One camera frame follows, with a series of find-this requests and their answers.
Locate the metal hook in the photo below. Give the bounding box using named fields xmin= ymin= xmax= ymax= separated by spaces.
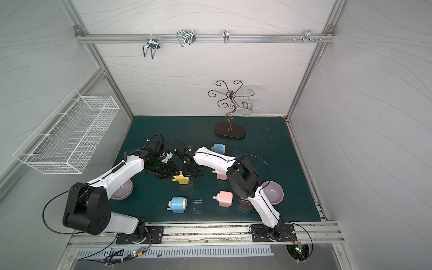
xmin=292 ymin=30 xmax=322 ymax=44
xmin=176 ymin=29 xmax=196 ymax=47
xmin=142 ymin=37 xmax=160 ymax=59
xmin=222 ymin=30 xmax=230 ymax=44

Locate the aluminium front rail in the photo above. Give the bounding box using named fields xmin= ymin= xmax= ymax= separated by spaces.
xmin=66 ymin=221 xmax=345 ymax=248

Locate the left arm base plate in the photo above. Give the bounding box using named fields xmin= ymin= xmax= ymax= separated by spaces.
xmin=115 ymin=226 xmax=164 ymax=245

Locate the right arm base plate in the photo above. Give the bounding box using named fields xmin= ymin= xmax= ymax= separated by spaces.
xmin=249 ymin=223 xmax=298 ymax=243

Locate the clear wine glass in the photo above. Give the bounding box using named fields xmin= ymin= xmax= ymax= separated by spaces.
xmin=241 ymin=89 xmax=255 ymax=117

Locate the white wire basket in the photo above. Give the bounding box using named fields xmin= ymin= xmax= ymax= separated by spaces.
xmin=13 ymin=90 xmax=119 ymax=174

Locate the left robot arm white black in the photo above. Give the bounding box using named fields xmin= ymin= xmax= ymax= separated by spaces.
xmin=63 ymin=139 xmax=179 ymax=236

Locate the clear dark red tray front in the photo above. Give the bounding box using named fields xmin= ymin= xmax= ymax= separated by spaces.
xmin=238 ymin=198 xmax=252 ymax=212

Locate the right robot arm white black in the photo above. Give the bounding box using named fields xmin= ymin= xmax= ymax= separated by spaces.
xmin=174 ymin=143 xmax=285 ymax=241

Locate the purple bowl left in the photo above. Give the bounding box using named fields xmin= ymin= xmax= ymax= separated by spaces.
xmin=110 ymin=180 xmax=134 ymax=201

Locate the blue sharpener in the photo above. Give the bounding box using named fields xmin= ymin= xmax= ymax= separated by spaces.
xmin=167 ymin=197 xmax=187 ymax=214
xmin=211 ymin=144 xmax=226 ymax=155

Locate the purple bowl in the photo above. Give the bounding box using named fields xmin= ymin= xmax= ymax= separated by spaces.
xmin=262 ymin=181 xmax=284 ymax=205
xmin=110 ymin=180 xmax=134 ymax=201

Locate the pink sharpener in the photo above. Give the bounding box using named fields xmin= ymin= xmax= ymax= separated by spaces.
xmin=213 ymin=191 xmax=234 ymax=208
xmin=212 ymin=171 xmax=228 ymax=181

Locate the purple bowl right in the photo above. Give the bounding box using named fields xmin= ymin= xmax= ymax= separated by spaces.
xmin=262 ymin=181 xmax=284 ymax=205

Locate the metal hook right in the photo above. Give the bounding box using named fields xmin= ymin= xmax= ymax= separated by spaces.
xmin=292 ymin=30 xmax=322 ymax=44

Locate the pink sharpener front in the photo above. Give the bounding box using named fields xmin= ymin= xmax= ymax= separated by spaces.
xmin=213 ymin=191 xmax=234 ymax=208

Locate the pink sharpener middle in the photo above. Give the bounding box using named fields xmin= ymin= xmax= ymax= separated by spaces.
xmin=212 ymin=171 xmax=228 ymax=181

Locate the clear blue tray front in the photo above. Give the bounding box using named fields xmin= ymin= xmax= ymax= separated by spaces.
xmin=191 ymin=199 xmax=204 ymax=213

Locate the blue sharpener front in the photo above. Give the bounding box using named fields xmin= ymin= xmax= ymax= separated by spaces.
xmin=167 ymin=197 xmax=187 ymax=214

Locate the yellow pencil sharpener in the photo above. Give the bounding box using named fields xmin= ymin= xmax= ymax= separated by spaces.
xmin=172 ymin=171 xmax=190 ymax=185

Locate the aluminium crossbar rail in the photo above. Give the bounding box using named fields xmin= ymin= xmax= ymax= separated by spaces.
xmin=75 ymin=32 xmax=336 ymax=45

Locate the brown scroll metal stand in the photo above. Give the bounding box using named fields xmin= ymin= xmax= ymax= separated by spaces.
xmin=208 ymin=80 xmax=246 ymax=139

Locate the blue sharpener back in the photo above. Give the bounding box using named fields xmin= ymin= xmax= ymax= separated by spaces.
xmin=211 ymin=144 xmax=226 ymax=155

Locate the dark green table mat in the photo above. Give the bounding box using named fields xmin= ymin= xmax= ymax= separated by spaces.
xmin=110 ymin=116 xmax=321 ymax=222

